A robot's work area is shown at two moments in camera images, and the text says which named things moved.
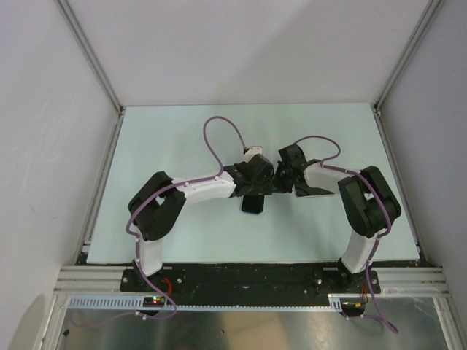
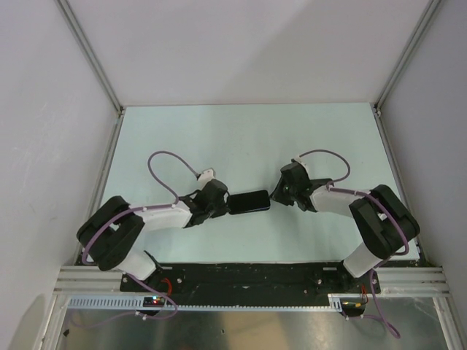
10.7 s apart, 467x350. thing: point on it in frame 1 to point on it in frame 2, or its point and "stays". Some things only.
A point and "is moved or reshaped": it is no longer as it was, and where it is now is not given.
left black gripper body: [260, 187] to [218, 210]
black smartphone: [253, 203] is moved or reshaped
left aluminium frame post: [91, 55] stays
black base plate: [250, 281] stays
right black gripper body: [282, 180] to [285, 194]
